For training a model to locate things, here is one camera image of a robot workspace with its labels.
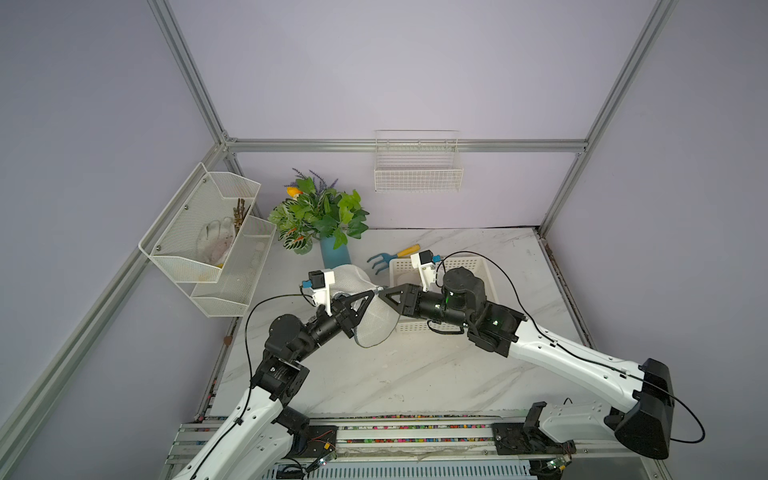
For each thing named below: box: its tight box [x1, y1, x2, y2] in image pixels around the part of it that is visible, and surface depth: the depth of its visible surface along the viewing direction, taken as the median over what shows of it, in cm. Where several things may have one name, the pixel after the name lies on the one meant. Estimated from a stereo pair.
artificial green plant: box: [268, 168, 370, 255], surface depth 82 cm
